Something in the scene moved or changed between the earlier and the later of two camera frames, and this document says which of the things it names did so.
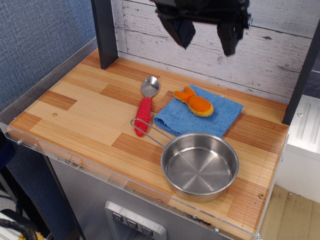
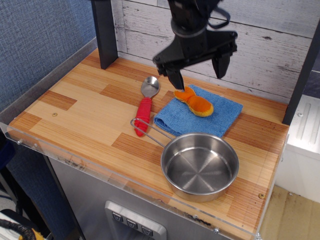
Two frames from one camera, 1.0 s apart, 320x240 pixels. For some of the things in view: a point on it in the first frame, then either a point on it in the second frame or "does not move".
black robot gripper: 178,16 → 217,45
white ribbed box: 299,171 does not move
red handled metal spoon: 150,86 does not move
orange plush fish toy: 201,106 does not move
